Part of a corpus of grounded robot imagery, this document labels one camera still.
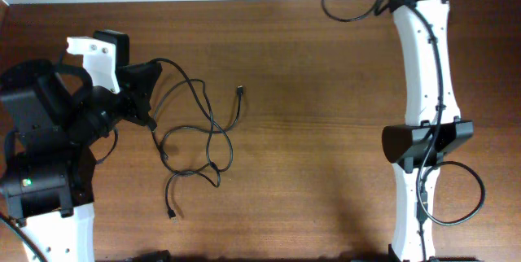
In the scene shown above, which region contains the long black cable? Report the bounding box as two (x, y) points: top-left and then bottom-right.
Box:
(320, 0), (386, 24)

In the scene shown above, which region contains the thick black USB cable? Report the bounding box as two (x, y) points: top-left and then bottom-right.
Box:
(144, 57), (234, 221)

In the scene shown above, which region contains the thin black USB cable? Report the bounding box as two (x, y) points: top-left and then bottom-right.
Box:
(151, 77), (245, 189)

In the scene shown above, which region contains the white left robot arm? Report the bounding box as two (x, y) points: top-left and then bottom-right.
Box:
(1, 30), (162, 261)

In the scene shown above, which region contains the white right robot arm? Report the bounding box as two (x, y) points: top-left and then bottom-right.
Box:
(376, 0), (474, 261)

